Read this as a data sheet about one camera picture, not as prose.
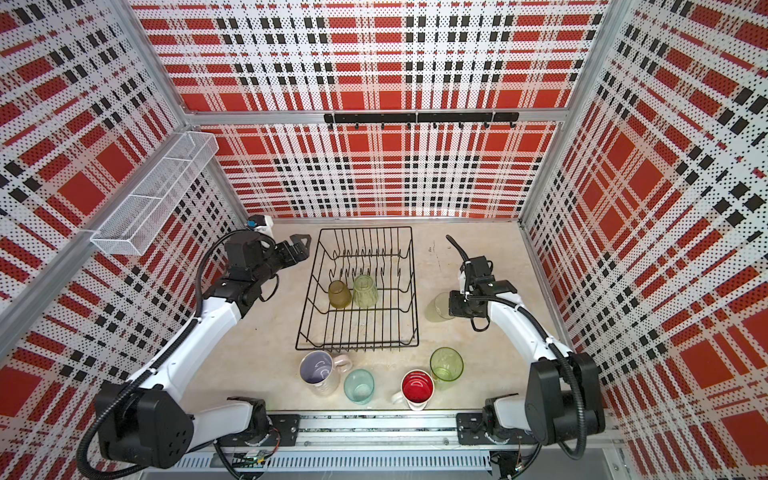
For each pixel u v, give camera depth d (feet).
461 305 2.52
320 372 2.63
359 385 2.63
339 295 2.98
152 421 1.27
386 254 3.50
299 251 2.37
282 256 2.33
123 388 1.30
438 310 2.69
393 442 2.41
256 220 2.26
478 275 2.21
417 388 2.71
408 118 2.90
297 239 2.37
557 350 1.43
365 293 3.24
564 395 1.35
